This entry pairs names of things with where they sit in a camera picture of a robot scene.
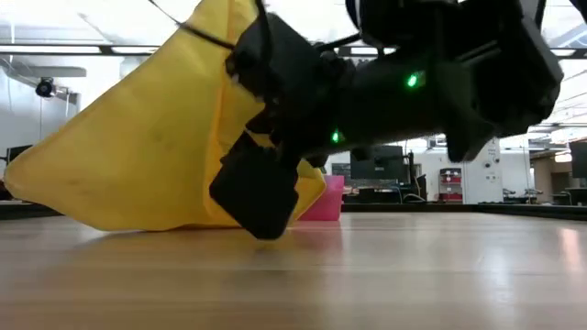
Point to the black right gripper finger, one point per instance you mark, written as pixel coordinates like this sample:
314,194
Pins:
257,192

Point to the yellow microfiber towel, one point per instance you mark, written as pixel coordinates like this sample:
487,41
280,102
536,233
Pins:
137,137

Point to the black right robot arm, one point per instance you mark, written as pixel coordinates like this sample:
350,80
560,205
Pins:
513,69

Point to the black computer monitor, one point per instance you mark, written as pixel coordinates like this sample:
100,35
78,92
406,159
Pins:
18,152
579,158
380,165

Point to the pink translucent plastic bin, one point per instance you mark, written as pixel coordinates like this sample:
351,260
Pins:
328,201

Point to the red drawer storage cabinet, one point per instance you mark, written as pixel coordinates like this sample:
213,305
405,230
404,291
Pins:
451,185

